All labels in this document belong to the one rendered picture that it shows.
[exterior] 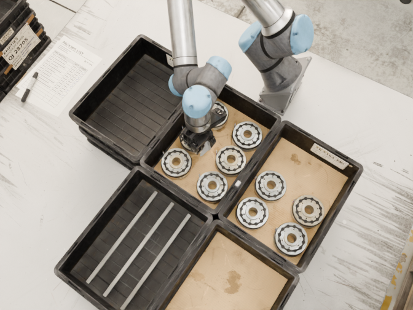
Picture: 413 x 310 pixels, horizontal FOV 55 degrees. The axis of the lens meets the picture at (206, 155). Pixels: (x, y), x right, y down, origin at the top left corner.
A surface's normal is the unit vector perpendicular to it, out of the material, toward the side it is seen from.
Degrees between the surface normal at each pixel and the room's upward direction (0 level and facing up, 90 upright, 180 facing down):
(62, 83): 0
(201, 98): 0
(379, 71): 0
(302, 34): 51
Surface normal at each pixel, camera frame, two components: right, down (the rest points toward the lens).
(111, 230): 0.00, -0.35
